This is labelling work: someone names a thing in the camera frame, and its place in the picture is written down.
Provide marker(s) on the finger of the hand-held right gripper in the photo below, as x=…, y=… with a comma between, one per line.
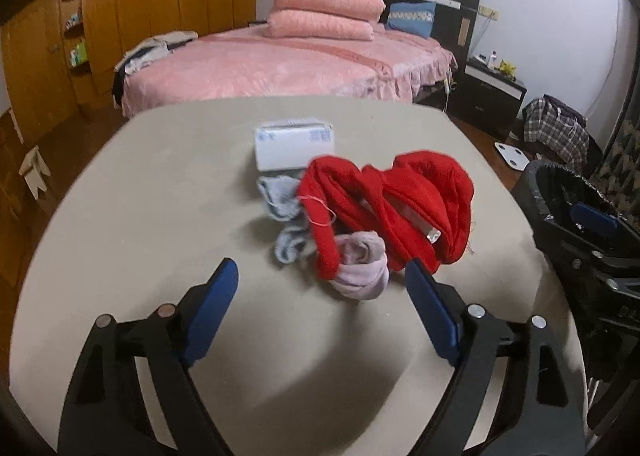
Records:
x=570, y=246
x=595, y=218

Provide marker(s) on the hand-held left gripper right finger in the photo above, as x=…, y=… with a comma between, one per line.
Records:
x=435, y=316

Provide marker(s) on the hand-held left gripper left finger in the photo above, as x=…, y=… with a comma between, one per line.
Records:
x=210, y=316

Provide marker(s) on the black lined trash bin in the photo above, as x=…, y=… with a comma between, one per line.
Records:
x=550, y=191

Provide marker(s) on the pink sock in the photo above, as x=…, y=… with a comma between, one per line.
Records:
x=360, y=276

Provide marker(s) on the grey sock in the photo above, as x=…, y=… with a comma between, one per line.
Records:
x=280, y=196
x=292, y=246

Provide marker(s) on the red knit cloth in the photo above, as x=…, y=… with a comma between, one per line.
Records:
x=400, y=201

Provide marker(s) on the white cardboard box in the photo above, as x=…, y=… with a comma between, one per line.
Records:
x=290, y=146

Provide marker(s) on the dark patterned curtain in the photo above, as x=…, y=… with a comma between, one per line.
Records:
x=625, y=161

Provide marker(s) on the black chair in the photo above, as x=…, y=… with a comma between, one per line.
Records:
x=595, y=151

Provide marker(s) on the plaid cloth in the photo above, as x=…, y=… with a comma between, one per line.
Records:
x=555, y=131

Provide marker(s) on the white bathroom scale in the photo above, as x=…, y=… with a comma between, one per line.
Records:
x=512, y=156

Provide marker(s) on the dark nightstand with white drawer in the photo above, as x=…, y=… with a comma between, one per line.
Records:
x=485, y=101

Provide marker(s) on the yellow plush toy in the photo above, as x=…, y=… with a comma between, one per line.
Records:
x=507, y=68

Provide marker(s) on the white bottle with dark cap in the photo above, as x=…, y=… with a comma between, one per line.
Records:
x=493, y=62

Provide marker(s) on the small wooden stool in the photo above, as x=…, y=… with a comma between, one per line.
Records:
x=35, y=171

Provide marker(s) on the pink bedspread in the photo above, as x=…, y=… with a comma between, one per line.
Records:
x=250, y=71

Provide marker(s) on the dark garment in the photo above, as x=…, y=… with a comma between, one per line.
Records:
x=119, y=83

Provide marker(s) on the white garment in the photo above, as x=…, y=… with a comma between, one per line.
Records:
x=145, y=61

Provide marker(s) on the blue pillow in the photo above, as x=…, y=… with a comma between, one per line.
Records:
x=410, y=18

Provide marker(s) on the beige garment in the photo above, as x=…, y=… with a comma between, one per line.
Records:
x=177, y=38

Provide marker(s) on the green bottle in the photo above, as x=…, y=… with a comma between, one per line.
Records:
x=78, y=53

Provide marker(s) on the small dark nightstand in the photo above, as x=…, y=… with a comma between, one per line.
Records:
x=257, y=23

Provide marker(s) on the wooden door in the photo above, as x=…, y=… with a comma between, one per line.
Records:
x=35, y=71

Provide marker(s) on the pink folded quilt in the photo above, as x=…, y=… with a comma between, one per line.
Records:
x=325, y=1
x=320, y=26

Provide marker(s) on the small shelf bottles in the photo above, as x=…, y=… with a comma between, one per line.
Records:
x=74, y=20

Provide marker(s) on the beige wall socket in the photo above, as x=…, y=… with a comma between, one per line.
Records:
x=489, y=13

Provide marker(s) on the dark wooden bed frame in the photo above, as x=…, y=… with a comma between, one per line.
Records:
x=450, y=11

